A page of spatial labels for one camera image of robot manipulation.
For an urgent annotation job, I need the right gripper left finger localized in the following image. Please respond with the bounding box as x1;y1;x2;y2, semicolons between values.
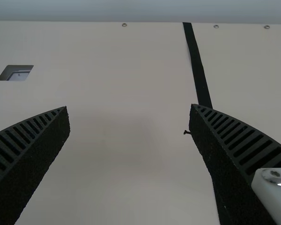
0;105;70;225

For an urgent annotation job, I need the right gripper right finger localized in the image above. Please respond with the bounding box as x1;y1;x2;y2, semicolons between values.
189;103;281;225

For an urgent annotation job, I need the black strip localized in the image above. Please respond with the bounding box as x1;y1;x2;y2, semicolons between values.
182;22;213;110

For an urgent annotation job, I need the small square scanner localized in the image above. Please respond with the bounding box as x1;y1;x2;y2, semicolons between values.
0;65;34;82

